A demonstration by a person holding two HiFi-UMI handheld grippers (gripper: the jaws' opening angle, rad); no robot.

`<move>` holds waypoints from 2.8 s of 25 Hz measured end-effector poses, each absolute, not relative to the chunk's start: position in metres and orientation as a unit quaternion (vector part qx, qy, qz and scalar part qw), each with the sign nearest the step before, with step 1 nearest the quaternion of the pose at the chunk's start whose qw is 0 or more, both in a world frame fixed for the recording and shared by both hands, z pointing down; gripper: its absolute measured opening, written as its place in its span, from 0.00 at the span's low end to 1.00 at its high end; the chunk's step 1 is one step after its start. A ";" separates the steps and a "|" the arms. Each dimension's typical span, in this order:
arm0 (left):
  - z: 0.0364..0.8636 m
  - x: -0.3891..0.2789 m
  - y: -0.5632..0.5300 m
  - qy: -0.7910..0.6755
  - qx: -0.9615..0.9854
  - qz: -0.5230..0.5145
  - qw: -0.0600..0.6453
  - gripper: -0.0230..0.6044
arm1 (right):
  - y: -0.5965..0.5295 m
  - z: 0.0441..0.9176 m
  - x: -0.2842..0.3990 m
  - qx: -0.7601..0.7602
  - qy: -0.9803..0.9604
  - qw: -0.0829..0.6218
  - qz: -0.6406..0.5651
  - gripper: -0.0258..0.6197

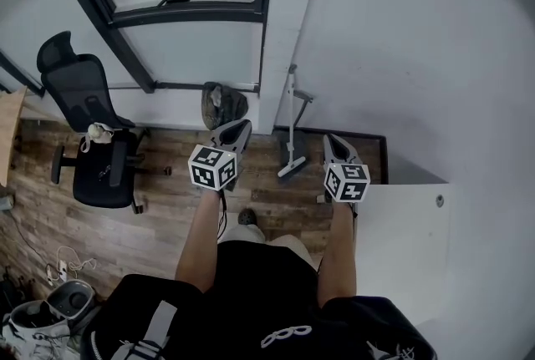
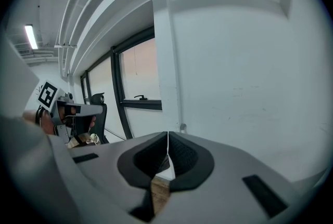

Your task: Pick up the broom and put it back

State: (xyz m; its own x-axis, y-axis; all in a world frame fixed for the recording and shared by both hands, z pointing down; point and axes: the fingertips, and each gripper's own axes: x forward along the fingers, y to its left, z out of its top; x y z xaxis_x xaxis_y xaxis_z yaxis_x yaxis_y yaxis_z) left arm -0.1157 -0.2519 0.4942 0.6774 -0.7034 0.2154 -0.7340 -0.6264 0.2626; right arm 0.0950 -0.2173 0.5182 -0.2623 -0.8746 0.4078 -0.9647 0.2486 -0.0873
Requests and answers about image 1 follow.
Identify person's left forearm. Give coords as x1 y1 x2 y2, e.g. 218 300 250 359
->
174 189 225 295

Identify white and grey open bag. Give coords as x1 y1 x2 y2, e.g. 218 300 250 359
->
0 280 95 360

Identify light wooden desk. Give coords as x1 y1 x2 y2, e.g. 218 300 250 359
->
0 85 28 188

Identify person's right forearm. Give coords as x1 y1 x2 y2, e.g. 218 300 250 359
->
316 201 359 309

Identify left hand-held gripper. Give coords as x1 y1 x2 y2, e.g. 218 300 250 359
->
187 119 253 193

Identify black folded tripod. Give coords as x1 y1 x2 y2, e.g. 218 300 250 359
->
0 266 26 309

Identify white table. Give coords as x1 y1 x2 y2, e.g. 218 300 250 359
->
316 181 452 360

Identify person's beige trousers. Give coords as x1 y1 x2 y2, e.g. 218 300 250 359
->
225 224 319 270

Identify grey shoulder strap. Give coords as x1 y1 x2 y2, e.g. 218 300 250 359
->
111 299 179 360

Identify person's black t-shirt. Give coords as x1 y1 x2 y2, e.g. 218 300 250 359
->
79 240 438 360

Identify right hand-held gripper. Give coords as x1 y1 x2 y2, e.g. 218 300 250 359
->
323 134 372 205

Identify white plush toy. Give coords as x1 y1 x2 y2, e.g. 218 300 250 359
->
79 122 115 154

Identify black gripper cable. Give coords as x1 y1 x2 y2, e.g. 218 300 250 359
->
217 190 229 245

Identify white broom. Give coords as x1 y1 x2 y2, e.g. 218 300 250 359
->
278 63 308 179

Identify white power strip with cable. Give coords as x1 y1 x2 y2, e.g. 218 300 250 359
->
44 245 98 287

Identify black mesh office chair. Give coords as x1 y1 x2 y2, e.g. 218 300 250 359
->
36 31 173 214

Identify black window frame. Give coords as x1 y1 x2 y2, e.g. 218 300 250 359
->
0 0 277 96

